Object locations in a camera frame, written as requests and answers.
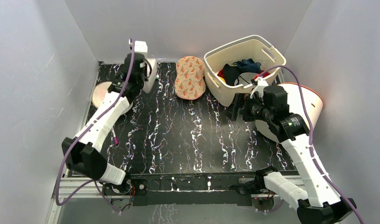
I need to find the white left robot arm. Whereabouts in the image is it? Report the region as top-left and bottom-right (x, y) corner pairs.
(62, 53), (157, 194)

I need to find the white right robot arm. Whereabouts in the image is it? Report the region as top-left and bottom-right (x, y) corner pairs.
(228, 83), (357, 224)

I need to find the floral padded laundry bag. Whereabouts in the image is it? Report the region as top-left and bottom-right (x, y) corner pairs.
(174, 56), (206, 100)

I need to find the cream perforated laundry basket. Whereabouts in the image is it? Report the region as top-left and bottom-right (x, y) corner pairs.
(204, 35), (287, 107)

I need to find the clothes pile in basket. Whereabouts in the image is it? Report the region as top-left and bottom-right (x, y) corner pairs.
(218, 58), (264, 86)

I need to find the white cylindrical drum container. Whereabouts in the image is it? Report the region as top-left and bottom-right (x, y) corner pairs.
(255, 83), (323, 143)

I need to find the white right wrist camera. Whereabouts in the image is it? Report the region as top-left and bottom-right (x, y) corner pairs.
(250, 77), (269, 98)

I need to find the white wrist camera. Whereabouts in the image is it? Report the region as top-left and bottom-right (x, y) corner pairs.
(129, 39), (148, 58)
(250, 77), (269, 98)

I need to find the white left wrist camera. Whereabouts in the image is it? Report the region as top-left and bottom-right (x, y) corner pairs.
(129, 39), (148, 58)

